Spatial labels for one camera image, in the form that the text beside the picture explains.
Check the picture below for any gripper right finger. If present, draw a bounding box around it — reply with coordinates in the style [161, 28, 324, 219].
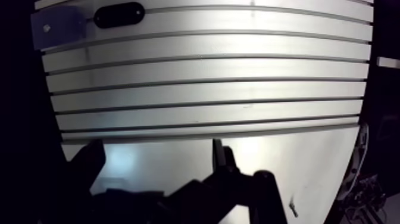
[165, 138, 288, 224]

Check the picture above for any steel screw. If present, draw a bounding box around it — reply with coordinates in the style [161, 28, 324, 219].
[288, 196, 299, 219]

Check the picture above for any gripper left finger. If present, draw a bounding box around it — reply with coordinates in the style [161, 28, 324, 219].
[46, 139, 166, 224]

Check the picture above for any dark blue-grey block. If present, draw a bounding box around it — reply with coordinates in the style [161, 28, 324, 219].
[30, 5, 88, 51]

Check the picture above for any black oval holder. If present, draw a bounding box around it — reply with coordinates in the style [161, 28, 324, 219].
[93, 2, 146, 30]

